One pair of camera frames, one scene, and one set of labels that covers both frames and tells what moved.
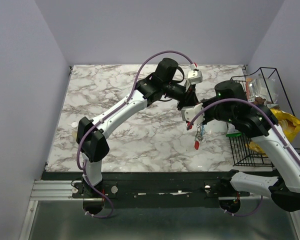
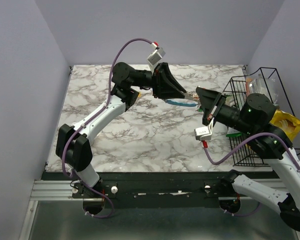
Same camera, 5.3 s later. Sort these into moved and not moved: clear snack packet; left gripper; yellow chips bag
Moved: left gripper
Not moved: yellow chips bag; clear snack packet
